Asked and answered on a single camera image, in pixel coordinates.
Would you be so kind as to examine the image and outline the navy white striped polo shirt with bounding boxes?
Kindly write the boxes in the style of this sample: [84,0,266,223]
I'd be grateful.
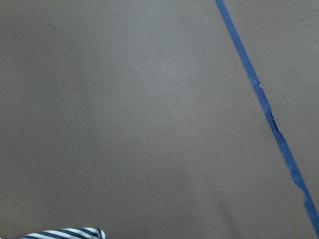
[20,228,108,239]

